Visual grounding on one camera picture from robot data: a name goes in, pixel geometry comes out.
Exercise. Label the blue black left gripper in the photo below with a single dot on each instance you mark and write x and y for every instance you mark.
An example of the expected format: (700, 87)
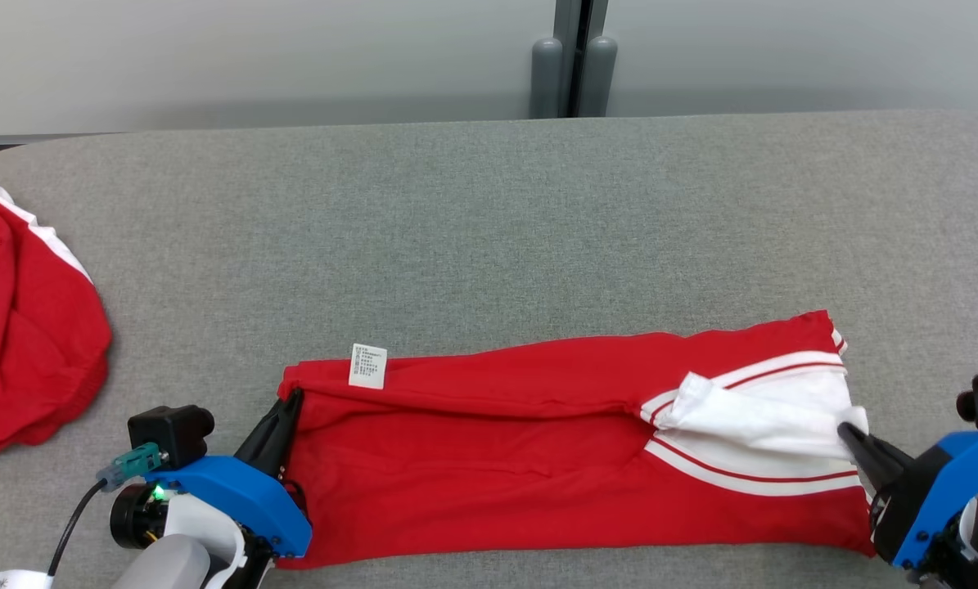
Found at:
(235, 495)

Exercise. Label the red shorts with care label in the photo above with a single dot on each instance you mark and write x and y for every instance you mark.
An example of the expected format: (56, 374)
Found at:
(497, 425)

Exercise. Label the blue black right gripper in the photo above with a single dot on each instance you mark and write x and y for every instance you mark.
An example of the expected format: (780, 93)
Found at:
(947, 483)

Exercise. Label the red shorts with white stripe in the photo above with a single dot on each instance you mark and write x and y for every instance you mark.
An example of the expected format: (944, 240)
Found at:
(30, 343)

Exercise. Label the grey partition post with gap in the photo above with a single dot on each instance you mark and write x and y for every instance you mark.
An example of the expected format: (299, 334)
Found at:
(564, 33)

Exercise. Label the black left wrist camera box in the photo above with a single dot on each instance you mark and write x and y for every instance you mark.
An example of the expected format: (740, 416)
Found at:
(169, 429)

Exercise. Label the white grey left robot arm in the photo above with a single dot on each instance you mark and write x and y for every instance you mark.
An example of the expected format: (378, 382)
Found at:
(165, 564)

